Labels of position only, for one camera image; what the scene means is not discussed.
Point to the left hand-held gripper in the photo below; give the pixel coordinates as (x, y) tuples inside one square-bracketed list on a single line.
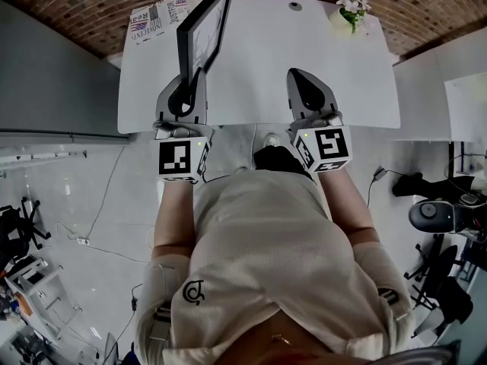
[(175, 158)]

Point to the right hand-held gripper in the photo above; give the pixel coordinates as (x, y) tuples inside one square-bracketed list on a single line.
[(331, 145)]

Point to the framed deer picture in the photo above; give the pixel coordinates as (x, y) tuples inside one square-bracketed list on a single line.
[(186, 44)]

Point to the person's left forearm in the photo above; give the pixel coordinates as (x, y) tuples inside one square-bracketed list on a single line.
[(175, 219)]

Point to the person's right forearm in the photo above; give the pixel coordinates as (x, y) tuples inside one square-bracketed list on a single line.
[(346, 207)]

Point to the person's black trousers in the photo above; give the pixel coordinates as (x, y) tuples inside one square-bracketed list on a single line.
[(277, 160)]

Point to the person's right white shoe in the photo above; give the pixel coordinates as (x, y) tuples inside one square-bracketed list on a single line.
[(272, 140)]

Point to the person's white shoe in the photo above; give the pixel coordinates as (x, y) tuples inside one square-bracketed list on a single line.
[(272, 140), (240, 169)]

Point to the person's left white shoe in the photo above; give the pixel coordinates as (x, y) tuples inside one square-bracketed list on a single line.
[(240, 169)]

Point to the person's white ribbed shirt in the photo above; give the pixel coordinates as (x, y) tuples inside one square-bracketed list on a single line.
[(266, 249)]

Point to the white floor power strip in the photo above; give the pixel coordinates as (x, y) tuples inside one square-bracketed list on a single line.
[(83, 241)]

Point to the black rounded equipment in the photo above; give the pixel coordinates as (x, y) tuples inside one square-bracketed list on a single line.
[(433, 215)]

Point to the white flowers in white pot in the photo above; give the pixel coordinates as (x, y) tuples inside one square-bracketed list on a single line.
[(352, 10)]

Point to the white shelf rack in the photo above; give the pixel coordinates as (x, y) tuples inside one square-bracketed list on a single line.
[(38, 158)]

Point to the printed newspaper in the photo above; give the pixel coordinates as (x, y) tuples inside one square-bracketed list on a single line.
[(152, 21)]

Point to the grey metal cabinet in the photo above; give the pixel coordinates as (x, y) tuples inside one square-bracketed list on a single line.
[(57, 70)]

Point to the black office chair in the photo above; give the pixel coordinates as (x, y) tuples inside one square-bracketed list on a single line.
[(441, 268), (15, 226)]

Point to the white metal cart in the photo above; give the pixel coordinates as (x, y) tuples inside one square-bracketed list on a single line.
[(34, 283)]

